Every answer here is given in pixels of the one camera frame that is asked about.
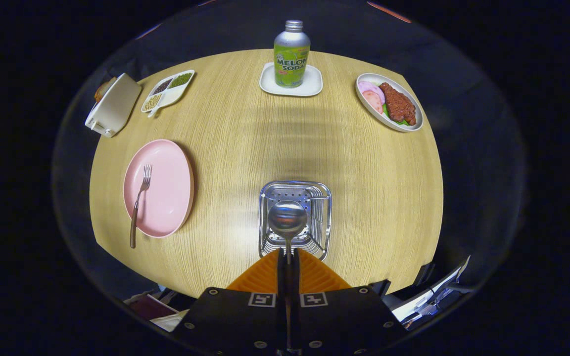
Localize wooden handled metal fork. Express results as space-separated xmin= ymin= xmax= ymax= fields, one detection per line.
xmin=129 ymin=164 xmax=153 ymax=249

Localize green soda bottle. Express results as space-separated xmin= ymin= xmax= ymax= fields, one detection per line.
xmin=273 ymin=20 xmax=311 ymax=89

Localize white divided snack dish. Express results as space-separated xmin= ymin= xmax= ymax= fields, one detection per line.
xmin=141 ymin=69 xmax=195 ymax=118

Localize wooden handled metal spoon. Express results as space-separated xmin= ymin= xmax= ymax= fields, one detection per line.
xmin=267 ymin=200 xmax=309 ymax=265

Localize metal wire cutlery basket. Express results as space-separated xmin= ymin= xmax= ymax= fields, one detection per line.
xmin=258 ymin=180 xmax=333 ymax=262

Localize brown toast slice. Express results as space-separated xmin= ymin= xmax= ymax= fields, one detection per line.
xmin=94 ymin=77 xmax=117 ymax=103

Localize pink round plate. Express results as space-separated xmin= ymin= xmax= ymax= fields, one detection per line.
xmin=123 ymin=139 xmax=195 ymax=239

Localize cream white toaster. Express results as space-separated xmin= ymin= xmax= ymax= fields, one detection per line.
xmin=85 ymin=73 xmax=143 ymax=138

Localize white square coaster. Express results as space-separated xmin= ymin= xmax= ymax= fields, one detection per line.
xmin=259 ymin=62 xmax=324 ymax=97

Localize dark red book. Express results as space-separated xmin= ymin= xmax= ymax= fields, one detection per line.
xmin=129 ymin=294 xmax=179 ymax=321

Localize white oval plate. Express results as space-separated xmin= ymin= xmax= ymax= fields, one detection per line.
xmin=355 ymin=73 xmax=424 ymax=133

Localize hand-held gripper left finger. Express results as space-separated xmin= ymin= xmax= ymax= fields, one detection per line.
xmin=174 ymin=248 xmax=288 ymax=356

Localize white paper sheets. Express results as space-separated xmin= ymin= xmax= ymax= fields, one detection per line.
xmin=391 ymin=256 xmax=471 ymax=327

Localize pink ham slice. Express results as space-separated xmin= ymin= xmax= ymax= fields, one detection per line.
xmin=358 ymin=81 xmax=386 ymax=103
xmin=363 ymin=90 xmax=384 ymax=114

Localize green lettuce leaf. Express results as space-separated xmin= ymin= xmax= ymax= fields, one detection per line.
xmin=383 ymin=104 xmax=410 ymax=126

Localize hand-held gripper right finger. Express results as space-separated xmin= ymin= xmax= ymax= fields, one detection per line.
xmin=290 ymin=248 xmax=407 ymax=356

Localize brown meat cutlet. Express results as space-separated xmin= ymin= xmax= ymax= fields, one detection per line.
xmin=379 ymin=82 xmax=417 ymax=126

